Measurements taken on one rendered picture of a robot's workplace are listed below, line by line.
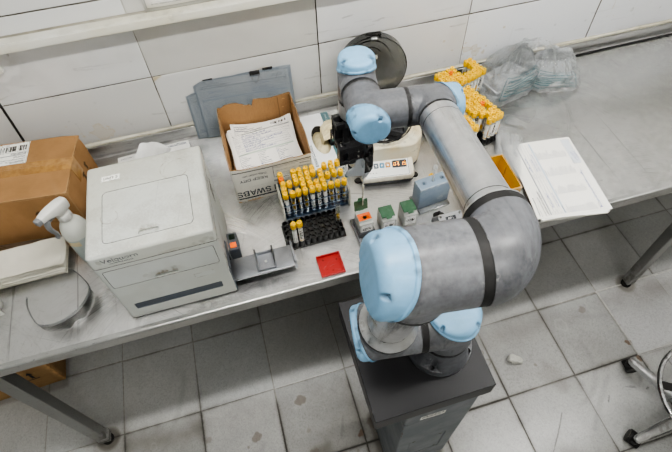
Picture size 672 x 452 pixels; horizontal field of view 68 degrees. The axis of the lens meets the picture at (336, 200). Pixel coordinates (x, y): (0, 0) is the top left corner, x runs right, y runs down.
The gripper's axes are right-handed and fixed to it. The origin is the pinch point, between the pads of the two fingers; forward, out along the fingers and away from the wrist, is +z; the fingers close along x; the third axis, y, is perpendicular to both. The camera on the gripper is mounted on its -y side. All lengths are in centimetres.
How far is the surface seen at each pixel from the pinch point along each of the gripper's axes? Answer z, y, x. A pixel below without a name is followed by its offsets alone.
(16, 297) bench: 27, 96, -11
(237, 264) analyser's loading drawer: 22.8, 36.4, 1.2
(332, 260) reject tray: 26.7, 11.2, 6.3
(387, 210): 20.2, -7.6, -0.3
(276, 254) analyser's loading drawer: 22.9, 25.7, 1.6
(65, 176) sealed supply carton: 9, 75, -33
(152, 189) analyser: -3, 50, -9
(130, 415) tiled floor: 114, 97, -2
